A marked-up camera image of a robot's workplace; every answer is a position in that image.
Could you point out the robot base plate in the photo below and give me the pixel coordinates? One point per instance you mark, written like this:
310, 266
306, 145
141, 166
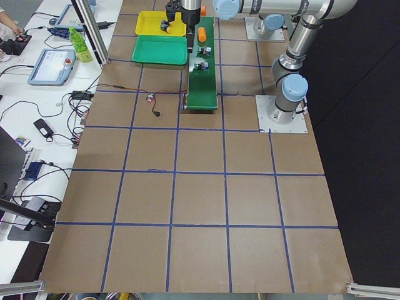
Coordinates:
265, 31
273, 120

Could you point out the green drink bottle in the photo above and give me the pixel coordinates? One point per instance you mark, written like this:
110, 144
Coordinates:
79, 46

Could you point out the teach pendant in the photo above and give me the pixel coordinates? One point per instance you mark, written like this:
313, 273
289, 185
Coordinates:
52, 68
67, 19

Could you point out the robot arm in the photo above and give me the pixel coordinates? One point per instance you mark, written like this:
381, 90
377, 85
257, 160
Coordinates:
228, 9
291, 86

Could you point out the green plastic tray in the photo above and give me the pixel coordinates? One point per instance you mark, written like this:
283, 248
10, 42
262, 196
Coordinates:
168, 50

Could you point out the aluminium frame post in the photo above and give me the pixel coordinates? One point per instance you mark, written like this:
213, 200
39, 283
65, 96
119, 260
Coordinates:
86, 17

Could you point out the teach pendant near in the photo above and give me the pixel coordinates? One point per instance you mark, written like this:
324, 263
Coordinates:
52, 68

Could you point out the plain orange cylinder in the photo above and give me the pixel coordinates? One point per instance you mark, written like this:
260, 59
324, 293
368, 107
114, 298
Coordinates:
201, 34

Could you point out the yellow plastic tray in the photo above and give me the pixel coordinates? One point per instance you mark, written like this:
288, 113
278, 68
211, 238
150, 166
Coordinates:
148, 23

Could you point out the teach pendant far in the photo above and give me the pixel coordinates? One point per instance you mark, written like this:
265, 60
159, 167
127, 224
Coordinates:
67, 19

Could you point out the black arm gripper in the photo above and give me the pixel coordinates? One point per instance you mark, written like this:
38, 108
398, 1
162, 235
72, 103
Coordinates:
191, 19

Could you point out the green conveyor belt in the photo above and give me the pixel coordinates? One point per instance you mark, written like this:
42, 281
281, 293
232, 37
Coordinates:
201, 91

